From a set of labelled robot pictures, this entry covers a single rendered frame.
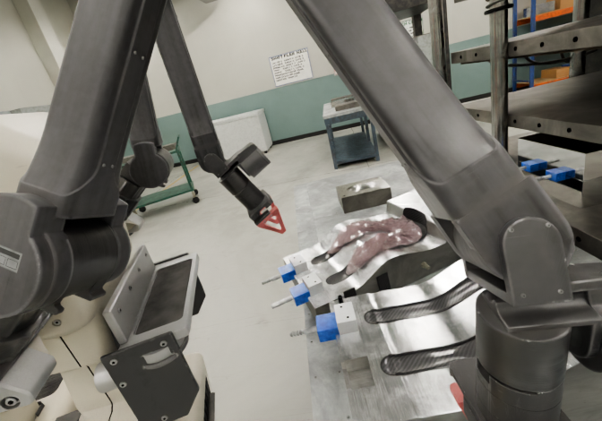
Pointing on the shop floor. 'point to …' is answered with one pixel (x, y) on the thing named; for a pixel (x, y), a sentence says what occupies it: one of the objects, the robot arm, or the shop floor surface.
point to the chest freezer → (243, 132)
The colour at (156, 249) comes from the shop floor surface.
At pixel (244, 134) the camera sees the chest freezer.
